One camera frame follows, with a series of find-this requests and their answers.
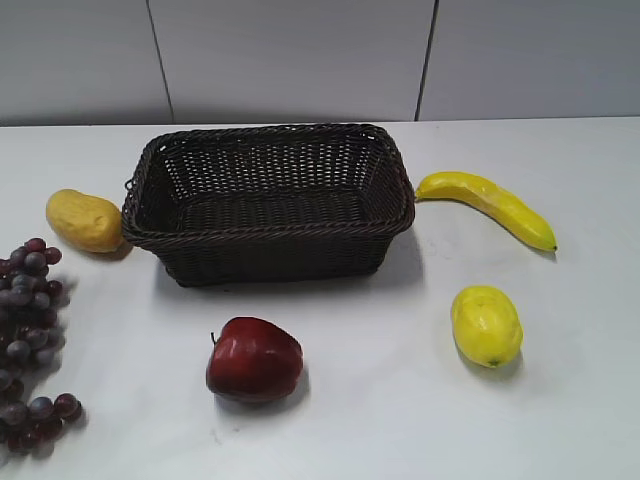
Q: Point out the yellow lemon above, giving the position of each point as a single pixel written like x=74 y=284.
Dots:
x=486 y=326

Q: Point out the yellow-orange mango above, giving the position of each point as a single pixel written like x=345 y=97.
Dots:
x=88 y=223

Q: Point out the yellow banana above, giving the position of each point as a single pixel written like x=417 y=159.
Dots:
x=489 y=198

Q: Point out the dark woven wicker basket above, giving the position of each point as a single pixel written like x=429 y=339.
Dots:
x=270 y=203

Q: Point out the purple grape bunch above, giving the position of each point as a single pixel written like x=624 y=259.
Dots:
x=31 y=337

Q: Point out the red apple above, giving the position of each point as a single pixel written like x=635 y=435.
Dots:
x=254 y=361

